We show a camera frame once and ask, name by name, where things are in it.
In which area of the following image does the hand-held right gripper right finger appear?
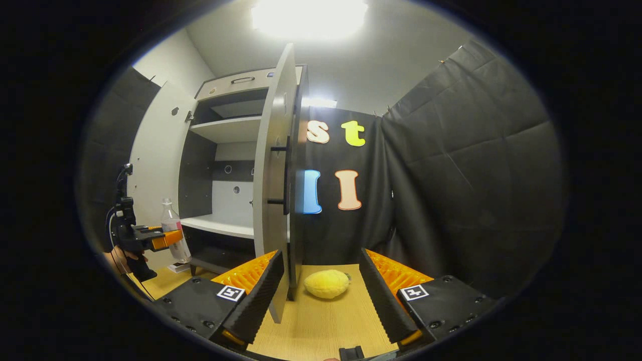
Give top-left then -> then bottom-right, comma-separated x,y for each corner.
359,247 -> 498,352

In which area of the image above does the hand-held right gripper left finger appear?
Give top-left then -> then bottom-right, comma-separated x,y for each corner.
150,249 -> 285,351

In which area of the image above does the clear plastic bottle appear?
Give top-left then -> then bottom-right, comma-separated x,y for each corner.
160,198 -> 192,264

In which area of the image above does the grey cabinet door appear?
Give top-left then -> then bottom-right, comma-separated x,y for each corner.
252,43 -> 310,324
128,80 -> 199,271

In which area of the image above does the grey cabinet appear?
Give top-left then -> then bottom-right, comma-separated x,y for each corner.
178,65 -> 306,276

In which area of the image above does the black backdrop cloth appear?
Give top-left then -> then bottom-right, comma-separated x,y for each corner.
80,40 -> 570,301

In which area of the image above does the large ceiling light panel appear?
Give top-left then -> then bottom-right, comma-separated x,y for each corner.
251,0 -> 369,41

